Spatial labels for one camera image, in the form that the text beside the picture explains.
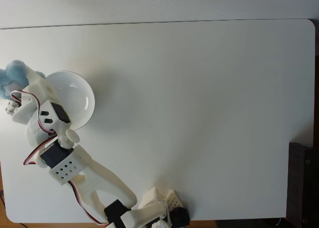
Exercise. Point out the skyblue plush doll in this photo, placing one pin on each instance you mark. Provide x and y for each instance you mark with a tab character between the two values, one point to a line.
15	73

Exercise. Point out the white ceramic bowl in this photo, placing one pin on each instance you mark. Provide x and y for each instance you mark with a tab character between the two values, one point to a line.
74	98

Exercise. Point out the black table clamp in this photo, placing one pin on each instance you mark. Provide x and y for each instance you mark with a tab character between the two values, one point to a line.
181	216

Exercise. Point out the dark wooden furniture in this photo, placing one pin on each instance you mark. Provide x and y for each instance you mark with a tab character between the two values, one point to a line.
302	185

